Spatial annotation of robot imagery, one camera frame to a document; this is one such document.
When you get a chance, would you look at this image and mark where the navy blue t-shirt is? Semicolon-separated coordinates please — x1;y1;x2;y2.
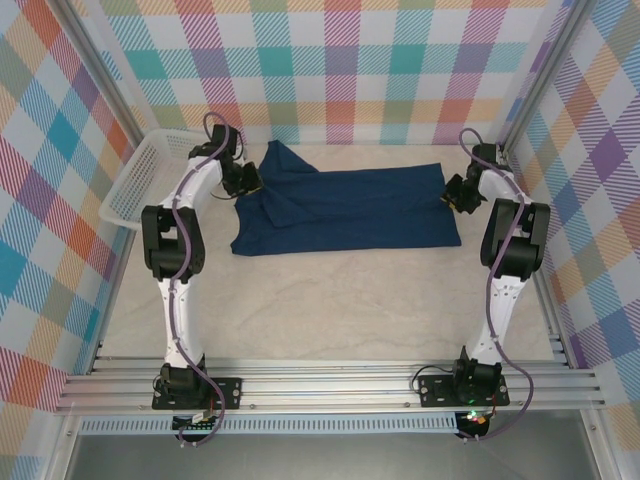
229;139;462;259

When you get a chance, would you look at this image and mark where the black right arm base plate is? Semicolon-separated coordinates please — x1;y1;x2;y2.
417;373;510;409

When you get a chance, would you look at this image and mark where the white slotted cable duct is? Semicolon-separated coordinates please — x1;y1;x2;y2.
79;417;460;436

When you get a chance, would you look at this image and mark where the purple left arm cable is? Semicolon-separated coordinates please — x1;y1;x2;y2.
167;112;241;449

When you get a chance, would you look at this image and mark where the white plastic mesh basket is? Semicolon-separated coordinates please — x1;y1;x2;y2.
98;128;214;232

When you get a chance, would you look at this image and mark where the aluminium frame post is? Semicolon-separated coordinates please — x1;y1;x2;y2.
504;0;596;146
52;0;147;134

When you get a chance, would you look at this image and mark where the small circuit board with connector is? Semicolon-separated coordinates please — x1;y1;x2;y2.
171;410;222;435

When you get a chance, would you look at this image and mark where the small circuit board with LED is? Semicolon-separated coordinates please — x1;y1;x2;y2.
457;408;490;440

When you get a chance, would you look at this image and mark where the aluminium side rail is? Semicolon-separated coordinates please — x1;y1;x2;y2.
499;144;574;370
85;230;137;375

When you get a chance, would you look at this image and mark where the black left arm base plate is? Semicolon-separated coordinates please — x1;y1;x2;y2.
151;376;245;411

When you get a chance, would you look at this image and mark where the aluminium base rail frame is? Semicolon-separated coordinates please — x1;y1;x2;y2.
54;353;606;415

